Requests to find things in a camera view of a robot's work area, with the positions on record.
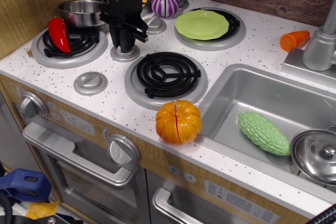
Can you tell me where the left silver oven knob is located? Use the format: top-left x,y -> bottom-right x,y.
19,91 -> 48,119

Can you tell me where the black stove burner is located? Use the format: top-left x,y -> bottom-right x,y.
124,52 -> 207,111
31,26 -> 108,69

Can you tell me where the orange toy carrot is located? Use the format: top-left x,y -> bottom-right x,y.
280,30 -> 310,52

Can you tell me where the silver oven knob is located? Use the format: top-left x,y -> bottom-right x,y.
19,91 -> 48,119
107,133 -> 141,166

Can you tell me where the orange toy pumpkin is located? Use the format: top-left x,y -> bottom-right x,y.
155,100 -> 203,145

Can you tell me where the centre black stove burner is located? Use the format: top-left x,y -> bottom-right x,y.
124,52 -> 207,111

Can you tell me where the black cable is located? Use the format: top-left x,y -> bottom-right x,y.
0,191 -> 14,224

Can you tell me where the far rear silver knob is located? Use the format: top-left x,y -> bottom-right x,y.
178,0 -> 189,11

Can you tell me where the steel pot with lid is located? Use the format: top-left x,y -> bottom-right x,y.
289,126 -> 335,192

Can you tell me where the purple white toy onion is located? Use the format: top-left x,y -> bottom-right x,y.
151,0 -> 180,17

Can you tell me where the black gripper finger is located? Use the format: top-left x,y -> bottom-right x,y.
123,31 -> 135,53
109,23 -> 126,50

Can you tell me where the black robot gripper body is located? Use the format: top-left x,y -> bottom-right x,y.
99,0 -> 148,42

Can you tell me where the blue clamp tool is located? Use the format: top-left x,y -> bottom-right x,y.
1,168 -> 52,202

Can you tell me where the small steel pot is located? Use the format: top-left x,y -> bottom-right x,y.
58,0 -> 104,27

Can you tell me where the silver toy faucet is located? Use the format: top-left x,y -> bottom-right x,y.
280,0 -> 336,90

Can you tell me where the right silver oven knob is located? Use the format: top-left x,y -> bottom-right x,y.
107,133 -> 141,166

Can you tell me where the silver dishwasher door handle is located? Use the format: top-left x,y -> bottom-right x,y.
152,187 -> 202,224

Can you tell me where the red toy chili pepper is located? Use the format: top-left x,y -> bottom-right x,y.
48,17 -> 71,53

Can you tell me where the yellow tape piece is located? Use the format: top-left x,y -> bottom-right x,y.
25,201 -> 58,220

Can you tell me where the silver oven door handle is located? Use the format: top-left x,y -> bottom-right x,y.
23,122 -> 134,189

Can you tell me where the right rear black burner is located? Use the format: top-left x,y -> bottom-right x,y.
174,7 -> 246,51

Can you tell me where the green toy bitter gourd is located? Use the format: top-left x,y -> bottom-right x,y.
238,111 -> 290,156

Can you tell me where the silver toy sink basin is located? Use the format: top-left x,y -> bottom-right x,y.
195,63 -> 336,204

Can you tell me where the silver stove knob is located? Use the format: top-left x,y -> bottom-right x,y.
110,45 -> 140,62
73,72 -> 108,96
144,15 -> 166,35

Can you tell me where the green plastic plate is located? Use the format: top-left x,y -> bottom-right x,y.
175,9 -> 229,40

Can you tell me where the left black stove burner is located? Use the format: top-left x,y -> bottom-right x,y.
31,26 -> 108,69

